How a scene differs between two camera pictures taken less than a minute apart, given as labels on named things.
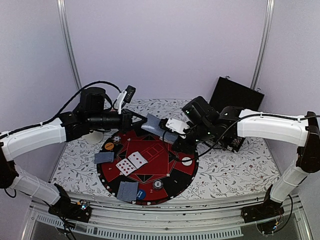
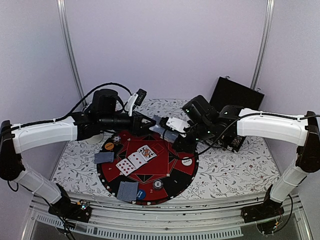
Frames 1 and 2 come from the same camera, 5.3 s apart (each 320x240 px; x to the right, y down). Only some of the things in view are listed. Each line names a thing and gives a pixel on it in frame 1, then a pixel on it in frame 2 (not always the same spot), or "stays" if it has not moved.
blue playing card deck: [170, 137] stays
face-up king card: [152, 125] to [146, 153]
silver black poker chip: [157, 184] stays
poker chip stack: [116, 140] stays
